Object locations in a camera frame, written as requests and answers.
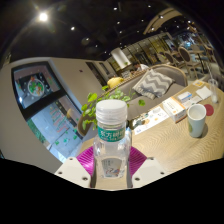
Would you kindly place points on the grey curved sofa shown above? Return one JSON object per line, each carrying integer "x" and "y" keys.
{"x": 166, "y": 93}

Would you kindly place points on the white cardboard box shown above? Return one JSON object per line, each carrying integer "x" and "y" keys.
{"x": 175, "y": 109}

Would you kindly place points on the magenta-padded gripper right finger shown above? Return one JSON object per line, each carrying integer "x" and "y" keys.
{"x": 150, "y": 170}

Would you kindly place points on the yellow square table sticker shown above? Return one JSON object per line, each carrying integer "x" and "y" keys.
{"x": 199, "y": 83}

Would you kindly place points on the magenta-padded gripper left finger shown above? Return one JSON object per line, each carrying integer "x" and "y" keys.
{"x": 71, "y": 170}

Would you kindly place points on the grey white chevron cushion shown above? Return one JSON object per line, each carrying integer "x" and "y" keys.
{"x": 153, "y": 83}

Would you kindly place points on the clear plastic water bottle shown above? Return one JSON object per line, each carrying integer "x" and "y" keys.
{"x": 111, "y": 133}

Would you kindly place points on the group of wooden dining chairs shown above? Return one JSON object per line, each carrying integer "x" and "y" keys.
{"x": 185, "y": 56}

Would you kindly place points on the white drinking straw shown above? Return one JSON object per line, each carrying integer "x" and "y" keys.
{"x": 209, "y": 71}

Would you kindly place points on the green potted plant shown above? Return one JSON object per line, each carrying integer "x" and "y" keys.
{"x": 88, "y": 108}

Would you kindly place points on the window with printed posters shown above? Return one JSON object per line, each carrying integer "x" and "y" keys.
{"x": 43, "y": 110}

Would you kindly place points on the small blue white tissue pack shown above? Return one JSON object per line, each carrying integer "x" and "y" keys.
{"x": 185, "y": 96}

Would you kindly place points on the group of ceiling lights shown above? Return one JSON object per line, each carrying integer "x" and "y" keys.
{"x": 43, "y": 16}

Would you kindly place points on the person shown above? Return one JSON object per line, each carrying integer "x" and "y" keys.
{"x": 141, "y": 67}
{"x": 115, "y": 82}

